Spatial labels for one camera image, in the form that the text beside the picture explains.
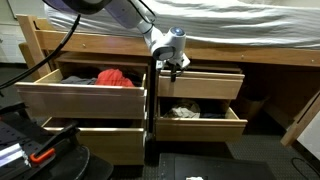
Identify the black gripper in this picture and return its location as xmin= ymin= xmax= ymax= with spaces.
xmin=166 ymin=58 xmax=185 ymax=83

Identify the light wooden drawer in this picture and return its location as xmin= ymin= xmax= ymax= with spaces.
xmin=154 ymin=97 xmax=249 ymax=143
xmin=157 ymin=68 xmax=246 ymax=100
xmin=41 ymin=116 xmax=148 ymax=166
xmin=13 ymin=68 xmax=148 ymax=120

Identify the orange red cloth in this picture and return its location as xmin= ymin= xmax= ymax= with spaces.
xmin=94 ymin=68 xmax=136 ymax=88

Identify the beige cloth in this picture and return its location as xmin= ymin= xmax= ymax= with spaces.
xmin=163 ymin=99 xmax=202 ymax=120

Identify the dark navy cloth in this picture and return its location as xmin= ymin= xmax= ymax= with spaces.
xmin=199 ymin=111 xmax=228 ymax=120

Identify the grey cloth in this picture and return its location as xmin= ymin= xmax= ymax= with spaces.
xmin=60 ymin=75 xmax=98 ymax=86

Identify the wooden dresser cabinet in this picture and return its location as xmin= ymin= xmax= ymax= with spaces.
xmin=153 ymin=61 xmax=244 ymax=143
xmin=54 ymin=51 xmax=151 ymax=166

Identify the mattress with grey sheet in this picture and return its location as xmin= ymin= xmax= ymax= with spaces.
xmin=44 ymin=0 xmax=320 ymax=50

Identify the black box case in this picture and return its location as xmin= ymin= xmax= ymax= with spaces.
xmin=158 ymin=152 xmax=278 ymax=180

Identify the black base platform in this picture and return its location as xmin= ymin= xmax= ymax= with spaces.
xmin=29 ymin=144 xmax=114 ymax=180

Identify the orange black bar clamp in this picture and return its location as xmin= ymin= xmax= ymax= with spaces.
xmin=0 ymin=101 xmax=28 ymax=116
xmin=28 ymin=121 xmax=80 ymax=165

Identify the aluminium extrusion bar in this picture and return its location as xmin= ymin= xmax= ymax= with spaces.
xmin=0 ymin=143 xmax=26 ymax=168

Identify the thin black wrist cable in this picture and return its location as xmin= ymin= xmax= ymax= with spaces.
xmin=131 ymin=0 xmax=158 ymax=25

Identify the wooden bed frame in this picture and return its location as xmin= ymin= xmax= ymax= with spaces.
xmin=16 ymin=14 xmax=320 ymax=148

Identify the thick black cable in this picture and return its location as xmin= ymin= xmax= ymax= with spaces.
xmin=0 ymin=13 xmax=82 ymax=91

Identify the black floor cable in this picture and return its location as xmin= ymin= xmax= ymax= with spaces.
xmin=291 ymin=157 xmax=320 ymax=180

